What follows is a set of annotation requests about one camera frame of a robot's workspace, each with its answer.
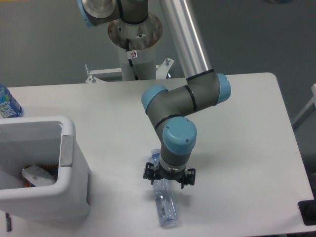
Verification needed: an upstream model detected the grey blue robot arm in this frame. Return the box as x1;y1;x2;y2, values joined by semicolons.
78;0;231;186

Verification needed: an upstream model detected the white frame at right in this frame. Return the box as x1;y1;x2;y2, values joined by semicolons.
292;84;316;131

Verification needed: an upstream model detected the clear plastic bottle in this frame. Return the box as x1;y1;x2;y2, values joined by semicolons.
148;148;179;229

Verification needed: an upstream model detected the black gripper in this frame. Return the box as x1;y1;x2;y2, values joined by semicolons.
143;162;196;189

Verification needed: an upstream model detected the black clamp at table edge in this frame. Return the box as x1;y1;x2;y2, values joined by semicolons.
298;199;316;226

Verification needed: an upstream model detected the white trash can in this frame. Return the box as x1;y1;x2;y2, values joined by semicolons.
0;116;91;221

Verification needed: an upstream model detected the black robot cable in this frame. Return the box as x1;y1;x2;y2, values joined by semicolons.
125;38;140;81

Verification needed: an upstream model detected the colourful snack wrapper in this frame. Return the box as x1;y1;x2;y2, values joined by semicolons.
30;164;58;187

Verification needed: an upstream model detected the small black strip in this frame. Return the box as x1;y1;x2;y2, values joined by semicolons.
5;213;12;232

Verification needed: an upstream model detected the blue labelled water bottle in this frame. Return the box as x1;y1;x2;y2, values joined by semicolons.
0;84;23;119

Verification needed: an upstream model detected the clear plastic wrapper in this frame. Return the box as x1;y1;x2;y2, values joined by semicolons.
22;165;57;187

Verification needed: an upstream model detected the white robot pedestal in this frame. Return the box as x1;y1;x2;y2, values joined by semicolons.
84;12;176;83

